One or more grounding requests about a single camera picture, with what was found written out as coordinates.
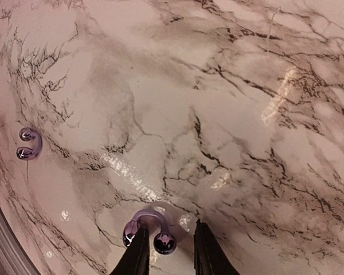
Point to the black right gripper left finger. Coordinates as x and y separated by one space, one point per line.
136 258

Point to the purple earbud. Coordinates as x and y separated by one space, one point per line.
34 141
164 241

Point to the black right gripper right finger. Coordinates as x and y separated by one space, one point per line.
209 258

